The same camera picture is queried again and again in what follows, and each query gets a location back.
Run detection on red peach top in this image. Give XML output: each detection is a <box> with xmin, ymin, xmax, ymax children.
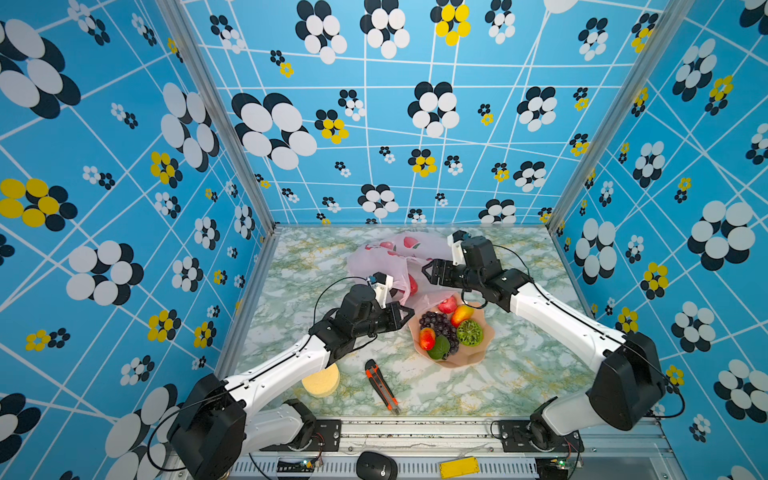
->
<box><xmin>437</xmin><ymin>296</ymin><xmax>458</xmax><ymax>315</ymax></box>

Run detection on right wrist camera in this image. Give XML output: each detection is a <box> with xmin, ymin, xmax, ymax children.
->
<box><xmin>446</xmin><ymin>230</ymin><xmax>470</xmax><ymax>266</ymax></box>

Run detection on pink plastic bag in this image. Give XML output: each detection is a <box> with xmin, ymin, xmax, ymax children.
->
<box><xmin>347</xmin><ymin>231</ymin><xmax>458</xmax><ymax>312</ymax></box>

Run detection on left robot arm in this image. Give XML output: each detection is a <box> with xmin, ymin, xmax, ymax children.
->
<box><xmin>167</xmin><ymin>284</ymin><xmax>415</xmax><ymax>479</ymax></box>

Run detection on green kiwi half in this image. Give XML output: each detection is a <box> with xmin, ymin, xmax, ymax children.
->
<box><xmin>456</xmin><ymin>319</ymin><xmax>484</xmax><ymax>347</ymax></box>

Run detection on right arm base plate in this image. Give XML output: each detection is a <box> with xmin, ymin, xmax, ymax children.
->
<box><xmin>490</xmin><ymin>419</ymin><xmax>584</xmax><ymax>454</ymax></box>

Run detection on orange black utility knife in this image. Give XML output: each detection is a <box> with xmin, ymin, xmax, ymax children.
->
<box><xmin>365</xmin><ymin>359</ymin><xmax>400</xmax><ymax>415</ymax></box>

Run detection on dark grape bunch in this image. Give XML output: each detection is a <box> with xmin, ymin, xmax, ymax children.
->
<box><xmin>418</xmin><ymin>311</ymin><xmax>460</xmax><ymax>359</ymax></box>

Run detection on aluminium front rail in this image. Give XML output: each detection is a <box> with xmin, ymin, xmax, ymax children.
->
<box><xmin>220</xmin><ymin>416</ymin><xmax>684</xmax><ymax>479</ymax></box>

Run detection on red orange mango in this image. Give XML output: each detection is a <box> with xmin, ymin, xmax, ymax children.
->
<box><xmin>419</xmin><ymin>328</ymin><xmax>436</xmax><ymax>351</ymax></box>

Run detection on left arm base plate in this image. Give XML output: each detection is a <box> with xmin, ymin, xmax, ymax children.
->
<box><xmin>260</xmin><ymin>419</ymin><xmax>342</xmax><ymax>453</ymax></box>

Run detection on pink fruit plate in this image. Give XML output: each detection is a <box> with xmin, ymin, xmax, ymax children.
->
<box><xmin>408</xmin><ymin>295</ymin><xmax>496</xmax><ymax>369</ymax></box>

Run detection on black computer mouse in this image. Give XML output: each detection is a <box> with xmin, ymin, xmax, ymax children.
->
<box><xmin>355</xmin><ymin>451</ymin><xmax>398</xmax><ymax>480</ymax></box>

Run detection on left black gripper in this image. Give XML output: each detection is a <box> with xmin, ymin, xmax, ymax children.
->
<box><xmin>353</xmin><ymin>301</ymin><xmax>416</xmax><ymax>341</ymax></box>

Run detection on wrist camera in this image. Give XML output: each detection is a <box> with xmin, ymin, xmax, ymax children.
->
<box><xmin>446</xmin><ymin>230</ymin><xmax>470</xmax><ymax>266</ymax></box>
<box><xmin>368</xmin><ymin>272</ymin><xmax>393</xmax><ymax>309</ymax></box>

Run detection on red strawberry fruit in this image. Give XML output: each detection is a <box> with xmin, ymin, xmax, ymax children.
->
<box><xmin>408</xmin><ymin>275</ymin><xmax>418</xmax><ymax>295</ymax></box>

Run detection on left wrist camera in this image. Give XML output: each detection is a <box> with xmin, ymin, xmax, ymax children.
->
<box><xmin>368</xmin><ymin>272</ymin><xmax>393</xmax><ymax>309</ymax></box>

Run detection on yellow mango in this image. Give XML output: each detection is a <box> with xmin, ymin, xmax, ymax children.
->
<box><xmin>451</xmin><ymin>305</ymin><xmax>475</xmax><ymax>328</ymax></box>

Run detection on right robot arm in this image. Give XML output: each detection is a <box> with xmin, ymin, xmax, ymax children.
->
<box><xmin>422</xmin><ymin>231</ymin><xmax>666</xmax><ymax>450</ymax></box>

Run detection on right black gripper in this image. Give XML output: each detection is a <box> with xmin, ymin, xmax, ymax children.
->
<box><xmin>424</xmin><ymin>261</ymin><xmax>488</xmax><ymax>298</ymax></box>

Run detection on yellow tag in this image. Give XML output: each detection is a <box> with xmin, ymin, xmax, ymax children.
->
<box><xmin>439</xmin><ymin>457</ymin><xmax>480</xmax><ymax>479</ymax></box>

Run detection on yellow round sponge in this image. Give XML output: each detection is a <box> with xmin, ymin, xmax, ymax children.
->
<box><xmin>301</xmin><ymin>364</ymin><xmax>341</xmax><ymax>398</ymax></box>

